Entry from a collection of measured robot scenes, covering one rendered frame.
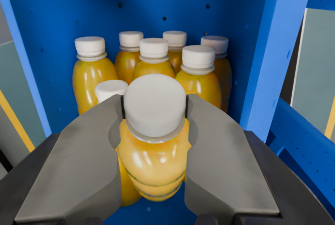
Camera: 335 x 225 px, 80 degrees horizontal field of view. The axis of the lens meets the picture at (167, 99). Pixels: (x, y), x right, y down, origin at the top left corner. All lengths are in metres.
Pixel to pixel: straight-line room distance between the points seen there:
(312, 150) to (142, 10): 0.90
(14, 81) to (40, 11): 1.48
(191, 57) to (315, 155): 0.87
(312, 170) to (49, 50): 0.96
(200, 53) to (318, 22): 1.49
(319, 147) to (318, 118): 1.00
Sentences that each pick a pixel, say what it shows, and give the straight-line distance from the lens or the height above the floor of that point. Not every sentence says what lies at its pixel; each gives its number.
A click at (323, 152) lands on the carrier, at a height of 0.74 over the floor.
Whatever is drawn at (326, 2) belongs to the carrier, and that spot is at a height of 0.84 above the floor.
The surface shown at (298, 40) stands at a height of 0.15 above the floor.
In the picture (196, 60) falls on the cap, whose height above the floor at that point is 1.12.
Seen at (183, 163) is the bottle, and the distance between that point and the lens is 0.16.
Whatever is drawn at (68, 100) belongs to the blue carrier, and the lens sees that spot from 0.34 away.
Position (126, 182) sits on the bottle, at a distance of 0.31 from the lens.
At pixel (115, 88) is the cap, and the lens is 0.25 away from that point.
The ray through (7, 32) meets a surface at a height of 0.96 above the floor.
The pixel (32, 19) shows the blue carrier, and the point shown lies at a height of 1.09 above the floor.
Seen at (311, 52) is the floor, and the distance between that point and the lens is 1.73.
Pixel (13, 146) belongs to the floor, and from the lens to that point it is 2.13.
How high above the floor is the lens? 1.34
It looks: 62 degrees down
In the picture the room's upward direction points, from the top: 175 degrees clockwise
